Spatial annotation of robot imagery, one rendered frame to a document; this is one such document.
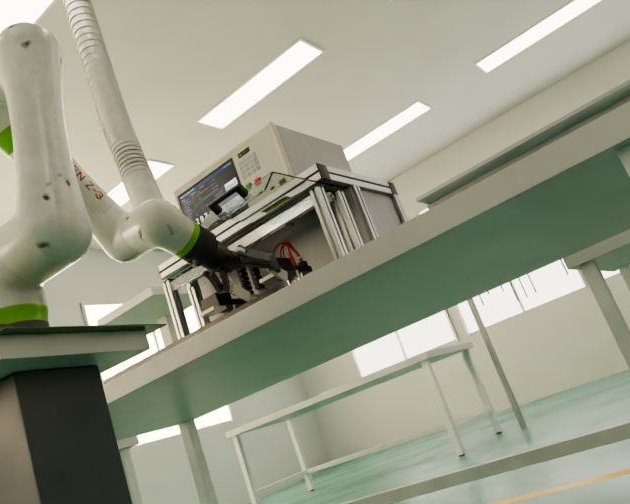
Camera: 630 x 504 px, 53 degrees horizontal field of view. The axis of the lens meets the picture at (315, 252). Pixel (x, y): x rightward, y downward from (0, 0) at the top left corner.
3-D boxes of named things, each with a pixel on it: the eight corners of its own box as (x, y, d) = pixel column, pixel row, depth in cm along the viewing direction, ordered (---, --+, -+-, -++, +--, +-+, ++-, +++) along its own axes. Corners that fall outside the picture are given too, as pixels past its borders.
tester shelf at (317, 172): (322, 177, 169) (316, 162, 170) (160, 279, 203) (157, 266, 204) (398, 195, 205) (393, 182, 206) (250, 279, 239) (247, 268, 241)
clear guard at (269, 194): (264, 190, 147) (257, 167, 148) (196, 235, 159) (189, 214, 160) (340, 203, 174) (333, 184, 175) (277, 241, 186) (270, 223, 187)
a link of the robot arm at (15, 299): (10, 313, 108) (-12, 214, 113) (-40, 346, 115) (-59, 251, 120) (74, 312, 119) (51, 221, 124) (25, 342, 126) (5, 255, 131)
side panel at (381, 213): (394, 288, 173) (353, 184, 182) (385, 292, 175) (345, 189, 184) (436, 287, 196) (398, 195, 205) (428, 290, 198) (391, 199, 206)
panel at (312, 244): (386, 282, 174) (348, 186, 182) (222, 362, 207) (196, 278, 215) (388, 282, 175) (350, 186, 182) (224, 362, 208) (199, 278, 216)
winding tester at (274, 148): (292, 183, 178) (269, 121, 183) (190, 249, 200) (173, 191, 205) (363, 197, 210) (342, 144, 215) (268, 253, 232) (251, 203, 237)
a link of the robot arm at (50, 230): (48, 242, 103) (14, -4, 122) (-9, 282, 110) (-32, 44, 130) (112, 255, 114) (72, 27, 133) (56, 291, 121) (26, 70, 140)
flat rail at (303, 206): (319, 201, 168) (315, 191, 169) (170, 292, 200) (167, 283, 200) (322, 202, 169) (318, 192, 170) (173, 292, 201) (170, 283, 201)
